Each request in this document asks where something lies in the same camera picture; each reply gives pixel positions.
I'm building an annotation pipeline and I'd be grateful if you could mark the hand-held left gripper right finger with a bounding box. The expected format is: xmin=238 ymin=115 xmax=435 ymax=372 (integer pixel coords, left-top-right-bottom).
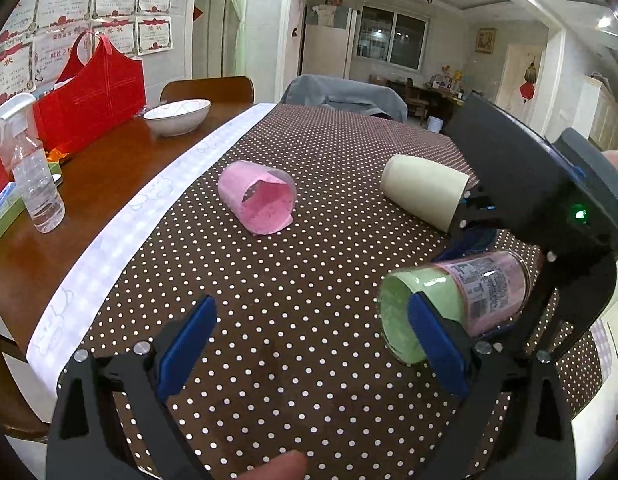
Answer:
xmin=407 ymin=291 xmax=578 ymax=480

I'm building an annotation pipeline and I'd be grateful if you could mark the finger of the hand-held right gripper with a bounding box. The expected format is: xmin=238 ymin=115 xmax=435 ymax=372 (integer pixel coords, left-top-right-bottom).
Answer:
xmin=446 ymin=187 xmax=500 ymax=257
xmin=489 ymin=249 xmax=618 ymax=362

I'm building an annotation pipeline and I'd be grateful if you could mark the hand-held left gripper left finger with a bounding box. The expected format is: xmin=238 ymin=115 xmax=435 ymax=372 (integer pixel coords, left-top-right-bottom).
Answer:
xmin=46 ymin=295 xmax=220 ymax=480

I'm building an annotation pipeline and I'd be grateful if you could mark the green cup with pink label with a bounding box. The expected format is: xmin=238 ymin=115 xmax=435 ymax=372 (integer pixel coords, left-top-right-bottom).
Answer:
xmin=378 ymin=252 xmax=534 ymax=365

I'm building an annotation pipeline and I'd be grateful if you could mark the cream cup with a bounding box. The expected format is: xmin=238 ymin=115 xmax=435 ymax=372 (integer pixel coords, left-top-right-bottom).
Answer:
xmin=380 ymin=154 xmax=470 ymax=233

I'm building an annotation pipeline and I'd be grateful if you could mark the person's left hand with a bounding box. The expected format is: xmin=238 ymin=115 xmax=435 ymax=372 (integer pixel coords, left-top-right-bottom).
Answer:
xmin=228 ymin=450 xmax=308 ymax=480

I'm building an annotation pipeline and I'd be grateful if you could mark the red hanging door ornament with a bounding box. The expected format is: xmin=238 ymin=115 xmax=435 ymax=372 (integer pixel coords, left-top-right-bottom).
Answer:
xmin=520 ymin=60 xmax=540 ymax=104

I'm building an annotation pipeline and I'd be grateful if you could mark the white cabinet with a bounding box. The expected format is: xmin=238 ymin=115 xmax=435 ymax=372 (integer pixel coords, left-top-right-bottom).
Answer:
xmin=578 ymin=74 xmax=618 ymax=152

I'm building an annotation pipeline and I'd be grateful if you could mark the wooden desk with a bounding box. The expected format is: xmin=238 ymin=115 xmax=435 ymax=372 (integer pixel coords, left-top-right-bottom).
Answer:
xmin=404 ymin=82 xmax=466 ymax=126

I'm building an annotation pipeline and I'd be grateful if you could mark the brown polka-dot tablecloth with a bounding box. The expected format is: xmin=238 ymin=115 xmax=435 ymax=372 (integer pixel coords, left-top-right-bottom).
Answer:
xmin=56 ymin=102 xmax=604 ymax=480

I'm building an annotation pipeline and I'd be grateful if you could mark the white checked table runner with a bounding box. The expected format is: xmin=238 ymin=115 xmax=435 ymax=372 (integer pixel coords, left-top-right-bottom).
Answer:
xmin=26 ymin=102 xmax=277 ymax=386

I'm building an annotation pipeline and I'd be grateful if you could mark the window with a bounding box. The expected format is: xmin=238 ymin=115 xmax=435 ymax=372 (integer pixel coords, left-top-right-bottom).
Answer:
xmin=356 ymin=6 xmax=431 ymax=72

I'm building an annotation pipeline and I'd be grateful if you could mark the grey covered sofa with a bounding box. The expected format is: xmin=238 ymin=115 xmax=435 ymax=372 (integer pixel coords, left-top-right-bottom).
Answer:
xmin=280 ymin=74 xmax=409 ymax=123

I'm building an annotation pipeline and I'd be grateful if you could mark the clear spray bottle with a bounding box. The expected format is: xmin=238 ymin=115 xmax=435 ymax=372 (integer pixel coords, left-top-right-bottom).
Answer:
xmin=0 ymin=93 xmax=66 ymax=234

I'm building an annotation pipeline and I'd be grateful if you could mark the white bowl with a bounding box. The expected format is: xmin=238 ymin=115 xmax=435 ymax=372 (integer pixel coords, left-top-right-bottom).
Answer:
xmin=142 ymin=99 xmax=212 ymax=137

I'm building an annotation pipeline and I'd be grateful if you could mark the green box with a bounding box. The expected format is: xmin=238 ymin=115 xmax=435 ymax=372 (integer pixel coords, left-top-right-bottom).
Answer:
xmin=0 ymin=180 xmax=26 ymax=253

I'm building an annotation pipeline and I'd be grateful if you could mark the white refrigerator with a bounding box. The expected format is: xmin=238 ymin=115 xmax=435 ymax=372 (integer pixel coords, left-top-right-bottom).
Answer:
xmin=300 ymin=5 xmax=359 ymax=80

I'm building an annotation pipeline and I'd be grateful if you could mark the wooden chair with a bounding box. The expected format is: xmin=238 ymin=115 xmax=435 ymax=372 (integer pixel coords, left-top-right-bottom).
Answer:
xmin=160 ymin=76 xmax=255 ymax=106

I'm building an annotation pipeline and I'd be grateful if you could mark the red gift bag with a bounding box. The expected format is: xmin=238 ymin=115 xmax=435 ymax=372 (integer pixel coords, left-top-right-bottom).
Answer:
xmin=33 ymin=30 xmax=147 ymax=155

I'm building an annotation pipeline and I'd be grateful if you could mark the green curtain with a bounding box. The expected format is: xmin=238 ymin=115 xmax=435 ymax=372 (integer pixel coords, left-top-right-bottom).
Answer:
xmin=219 ymin=0 xmax=251 ymax=79

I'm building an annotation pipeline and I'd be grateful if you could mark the framed wall picture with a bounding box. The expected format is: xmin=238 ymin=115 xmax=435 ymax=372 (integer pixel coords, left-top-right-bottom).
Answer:
xmin=476 ymin=28 xmax=498 ymax=55

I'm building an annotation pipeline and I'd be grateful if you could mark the wall of award certificates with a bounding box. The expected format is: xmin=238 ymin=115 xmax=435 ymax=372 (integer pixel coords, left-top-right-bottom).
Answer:
xmin=0 ymin=0 xmax=192 ymax=111

